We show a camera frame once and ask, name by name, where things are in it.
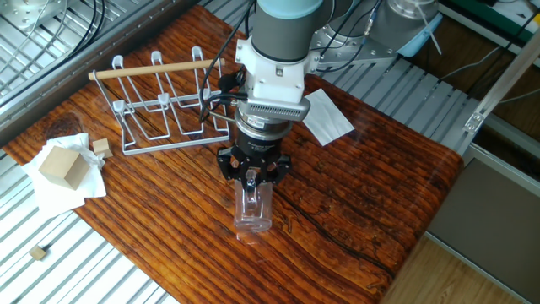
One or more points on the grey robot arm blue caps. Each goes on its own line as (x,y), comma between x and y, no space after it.
(295,51)

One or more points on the flat white paper sheet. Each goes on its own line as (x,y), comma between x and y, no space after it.
(329,118)

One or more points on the crumpled white paper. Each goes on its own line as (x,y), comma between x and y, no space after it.
(59,198)

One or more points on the large wooden block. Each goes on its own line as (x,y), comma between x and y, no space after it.
(63,166)

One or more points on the small wooden cube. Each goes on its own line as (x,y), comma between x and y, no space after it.
(101,149)
(38,252)

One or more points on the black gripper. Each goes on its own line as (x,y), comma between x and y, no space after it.
(256,156)

